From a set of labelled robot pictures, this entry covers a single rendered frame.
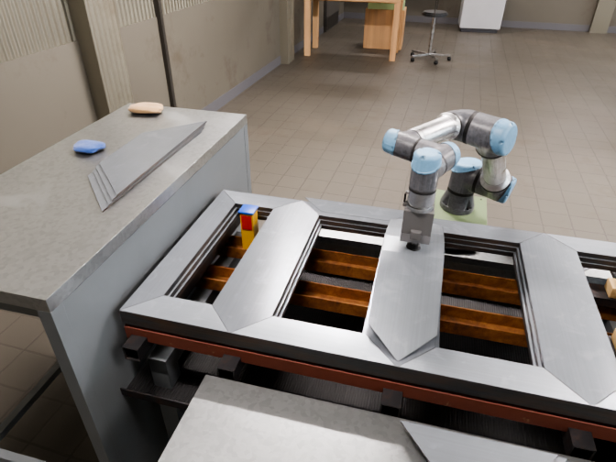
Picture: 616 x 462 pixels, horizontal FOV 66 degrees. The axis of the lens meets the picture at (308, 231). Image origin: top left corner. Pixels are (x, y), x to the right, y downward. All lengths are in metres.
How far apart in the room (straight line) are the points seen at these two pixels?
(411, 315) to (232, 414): 0.53
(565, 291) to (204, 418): 1.09
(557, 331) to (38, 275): 1.36
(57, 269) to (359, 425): 0.85
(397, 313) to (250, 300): 0.42
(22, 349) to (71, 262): 1.48
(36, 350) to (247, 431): 1.69
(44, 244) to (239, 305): 0.55
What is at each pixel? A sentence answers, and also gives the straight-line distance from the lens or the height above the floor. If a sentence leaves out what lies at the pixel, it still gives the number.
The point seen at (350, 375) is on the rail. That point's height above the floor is 0.80.
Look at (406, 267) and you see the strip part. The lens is 1.38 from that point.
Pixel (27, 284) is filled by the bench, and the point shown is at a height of 1.05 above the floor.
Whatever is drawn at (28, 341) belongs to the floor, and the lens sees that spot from 2.83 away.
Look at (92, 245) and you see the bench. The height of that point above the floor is 1.05.
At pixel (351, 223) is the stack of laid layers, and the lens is 1.76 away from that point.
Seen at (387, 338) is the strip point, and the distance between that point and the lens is 1.27.
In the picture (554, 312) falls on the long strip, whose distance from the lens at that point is 1.53.
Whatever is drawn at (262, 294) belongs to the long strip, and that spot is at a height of 0.87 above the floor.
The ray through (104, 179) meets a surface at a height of 1.07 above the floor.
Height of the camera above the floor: 1.79
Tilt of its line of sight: 33 degrees down
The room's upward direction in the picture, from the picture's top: straight up
